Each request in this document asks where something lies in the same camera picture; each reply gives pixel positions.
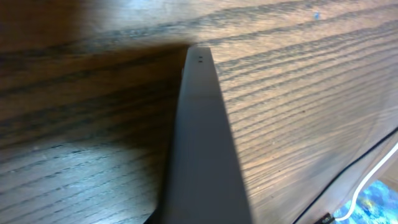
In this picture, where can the blue Samsung smartphone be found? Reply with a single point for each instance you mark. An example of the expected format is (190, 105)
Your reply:
(203, 183)

